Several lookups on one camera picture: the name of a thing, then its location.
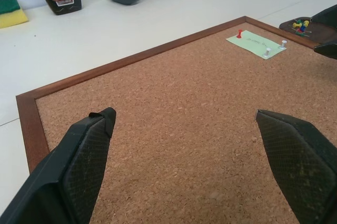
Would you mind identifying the cork board with wooden frame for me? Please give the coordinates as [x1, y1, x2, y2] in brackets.
[15, 15, 337, 224]

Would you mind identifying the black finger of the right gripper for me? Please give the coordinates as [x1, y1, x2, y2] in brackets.
[310, 4, 337, 28]
[313, 40, 337, 60]

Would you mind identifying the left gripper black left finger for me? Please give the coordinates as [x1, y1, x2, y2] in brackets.
[0, 106, 117, 224]

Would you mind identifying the yellow and green sponge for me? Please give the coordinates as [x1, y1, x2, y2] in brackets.
[0, 0, 29, 29]

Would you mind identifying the light green paper note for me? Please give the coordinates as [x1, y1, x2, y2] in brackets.
[225, 30, 288, 61]

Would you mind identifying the dark wooden tray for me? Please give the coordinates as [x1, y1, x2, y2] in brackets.
[279, 18, 337, 50]

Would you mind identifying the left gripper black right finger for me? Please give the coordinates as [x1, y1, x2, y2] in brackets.
[254, 109, 337, 224]

